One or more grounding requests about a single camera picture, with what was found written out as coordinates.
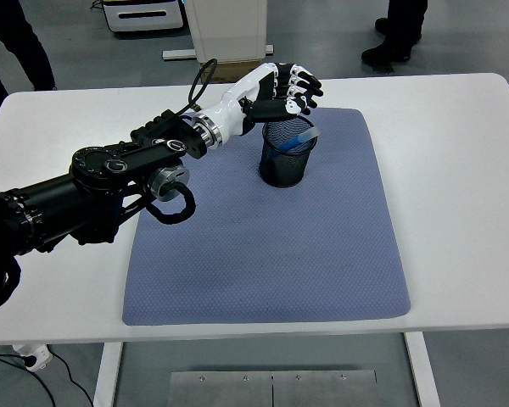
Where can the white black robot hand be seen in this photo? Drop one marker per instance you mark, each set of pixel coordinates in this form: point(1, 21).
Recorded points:
point(237, 97)

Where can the blue marker with clear cap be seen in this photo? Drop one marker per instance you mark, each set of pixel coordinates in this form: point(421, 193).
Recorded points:
point(307, 135)

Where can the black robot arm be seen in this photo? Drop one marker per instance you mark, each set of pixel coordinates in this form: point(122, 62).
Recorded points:
point(89, 186)

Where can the black mesh pen holder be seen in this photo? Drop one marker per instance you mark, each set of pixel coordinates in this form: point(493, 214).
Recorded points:
point(284, 169)

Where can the brown cardboard box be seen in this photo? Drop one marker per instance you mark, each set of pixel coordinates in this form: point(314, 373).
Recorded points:
point(231, 73)

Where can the white appliance with black slot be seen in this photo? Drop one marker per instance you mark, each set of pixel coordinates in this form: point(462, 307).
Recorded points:
point(144, 19)

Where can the blue-grey quilted mat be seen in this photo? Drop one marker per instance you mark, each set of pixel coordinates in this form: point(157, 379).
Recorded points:
point(258, 263)

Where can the person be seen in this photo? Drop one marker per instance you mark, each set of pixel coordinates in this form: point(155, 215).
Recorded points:
point(19, 38)
point(401, 34)

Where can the white table leg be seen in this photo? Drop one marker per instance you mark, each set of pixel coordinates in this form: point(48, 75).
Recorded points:
point(108, 377)
point(422, 373)

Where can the white power strip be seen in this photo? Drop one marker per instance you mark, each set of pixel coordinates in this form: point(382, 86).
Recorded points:
point(36, 356)

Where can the white pedestal cabinet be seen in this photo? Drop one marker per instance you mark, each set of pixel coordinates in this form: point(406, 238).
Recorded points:
point(229, 29)

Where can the white pedestal base bar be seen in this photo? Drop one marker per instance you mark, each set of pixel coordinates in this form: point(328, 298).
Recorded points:
point(178, 54)

